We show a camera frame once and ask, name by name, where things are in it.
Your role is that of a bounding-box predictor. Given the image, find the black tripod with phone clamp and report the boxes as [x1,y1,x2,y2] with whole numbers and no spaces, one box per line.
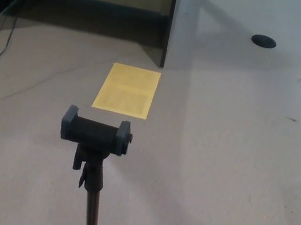
[43,103,138,225]

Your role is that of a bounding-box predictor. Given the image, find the yellow paper sheet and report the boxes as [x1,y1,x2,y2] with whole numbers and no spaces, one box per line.
[90,60,162,122]

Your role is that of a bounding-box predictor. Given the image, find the thin grey floor cable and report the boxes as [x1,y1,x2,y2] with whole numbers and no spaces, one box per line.
[0,44,115,147]

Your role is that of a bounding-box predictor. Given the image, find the black round floor cover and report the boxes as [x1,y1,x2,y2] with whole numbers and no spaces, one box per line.
[250,33,279,50]

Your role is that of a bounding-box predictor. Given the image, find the dark wooden desk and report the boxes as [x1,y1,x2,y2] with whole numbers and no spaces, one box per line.
[0,0,206,75]

